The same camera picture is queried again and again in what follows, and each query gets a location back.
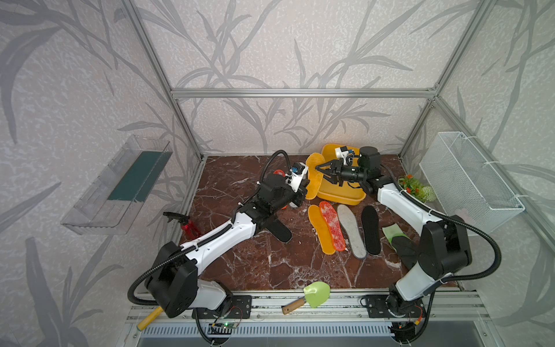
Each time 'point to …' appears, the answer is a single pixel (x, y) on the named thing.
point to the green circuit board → (226, 324)
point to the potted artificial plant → (413, 186)
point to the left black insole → (280, 230)
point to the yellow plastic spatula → (149, 318)
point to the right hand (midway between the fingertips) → (316, 169)
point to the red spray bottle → (189, 228)
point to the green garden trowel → (315, 294)
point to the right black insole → (370, 218)
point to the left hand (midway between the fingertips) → (309, 182)
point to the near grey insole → (347, 222)
